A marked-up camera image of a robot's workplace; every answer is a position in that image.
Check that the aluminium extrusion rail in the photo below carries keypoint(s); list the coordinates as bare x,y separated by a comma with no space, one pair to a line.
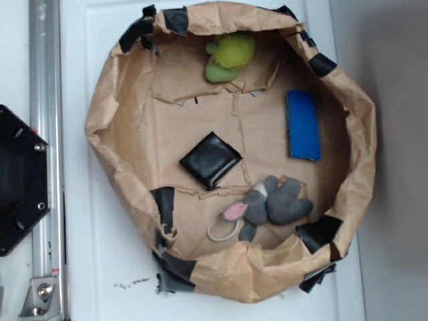
49,235

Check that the grey plush mouse toy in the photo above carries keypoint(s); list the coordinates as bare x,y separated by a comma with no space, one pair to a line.
266,202

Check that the metal corner bracket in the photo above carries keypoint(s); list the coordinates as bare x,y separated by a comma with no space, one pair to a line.
42,301

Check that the black tape-wrapped box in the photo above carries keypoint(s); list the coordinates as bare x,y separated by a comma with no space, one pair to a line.
210,160

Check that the brown paper bag enclosure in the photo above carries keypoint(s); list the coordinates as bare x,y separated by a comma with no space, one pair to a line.
153,104

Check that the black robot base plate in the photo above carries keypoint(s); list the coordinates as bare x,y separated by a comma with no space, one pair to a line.
24,180

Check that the green plush toy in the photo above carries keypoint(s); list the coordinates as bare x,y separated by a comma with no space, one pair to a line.
229,54

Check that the blue sponge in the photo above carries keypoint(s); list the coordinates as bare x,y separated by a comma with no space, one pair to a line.
302,122

